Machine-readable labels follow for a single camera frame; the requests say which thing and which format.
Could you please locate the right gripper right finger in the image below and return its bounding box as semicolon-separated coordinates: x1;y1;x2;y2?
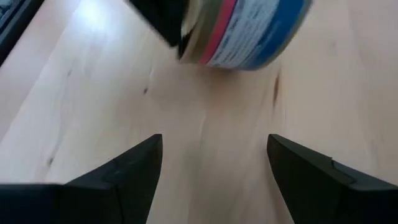
266;133;398;224

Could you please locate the black metal table frame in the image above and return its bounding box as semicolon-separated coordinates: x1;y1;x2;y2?
0;0;44;66

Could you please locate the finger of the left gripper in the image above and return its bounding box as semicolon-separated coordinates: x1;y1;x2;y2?
127;0;192;60

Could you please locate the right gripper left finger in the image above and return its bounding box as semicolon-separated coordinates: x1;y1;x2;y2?
0;133;164;224

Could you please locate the gold-top blue pink can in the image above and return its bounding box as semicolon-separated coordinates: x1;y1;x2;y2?
178;0;314;72

